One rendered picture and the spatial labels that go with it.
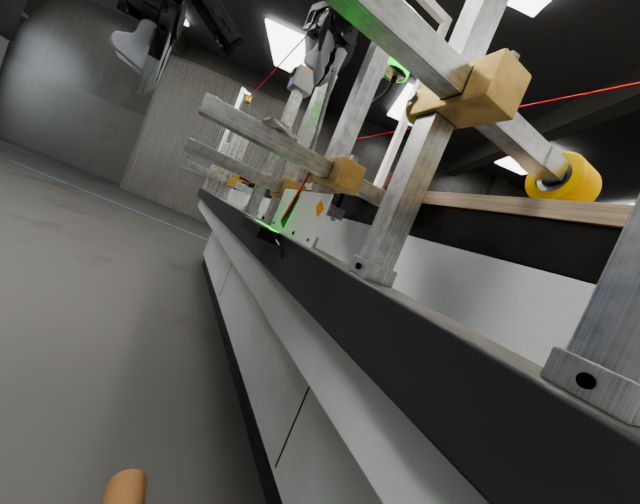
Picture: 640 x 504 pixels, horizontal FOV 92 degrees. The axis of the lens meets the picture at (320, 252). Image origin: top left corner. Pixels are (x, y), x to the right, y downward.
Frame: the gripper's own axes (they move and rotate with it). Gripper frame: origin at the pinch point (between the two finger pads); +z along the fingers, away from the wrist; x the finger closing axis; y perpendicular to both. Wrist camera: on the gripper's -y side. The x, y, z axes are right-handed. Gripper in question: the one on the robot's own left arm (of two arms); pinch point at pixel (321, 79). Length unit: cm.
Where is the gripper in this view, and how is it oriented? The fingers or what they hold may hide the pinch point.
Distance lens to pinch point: 68.4
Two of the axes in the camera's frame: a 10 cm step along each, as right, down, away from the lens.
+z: -3.8, 9.2, 0.6
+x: -6.4, -2.2, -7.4
